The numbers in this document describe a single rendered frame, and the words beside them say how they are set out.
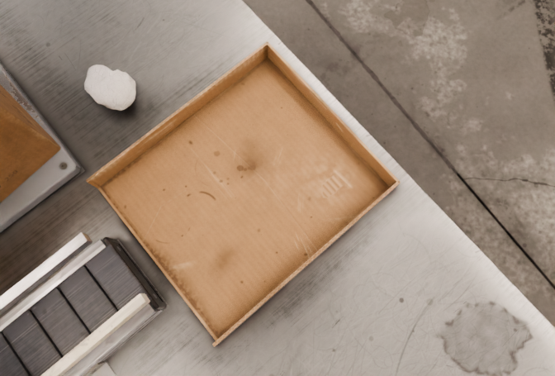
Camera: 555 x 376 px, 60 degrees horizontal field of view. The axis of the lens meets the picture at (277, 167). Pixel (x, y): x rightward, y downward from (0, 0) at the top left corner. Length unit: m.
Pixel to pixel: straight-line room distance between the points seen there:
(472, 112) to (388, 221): 1.07
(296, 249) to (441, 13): 1.33
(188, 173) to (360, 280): 0.26
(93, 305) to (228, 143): 0.26
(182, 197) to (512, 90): 1.33
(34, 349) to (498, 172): 1.38
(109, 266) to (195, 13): 0.38
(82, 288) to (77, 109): 0.25
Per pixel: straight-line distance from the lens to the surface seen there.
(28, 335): 0.65
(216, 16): 0.75
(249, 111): 0.67
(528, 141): 1.73
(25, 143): 0.64
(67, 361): 0.59
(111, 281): 0.61
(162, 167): 0.67
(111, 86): 0.69
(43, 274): 0.55
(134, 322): 0.60
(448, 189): 1.58
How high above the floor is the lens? 1.46
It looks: 75 degrees down
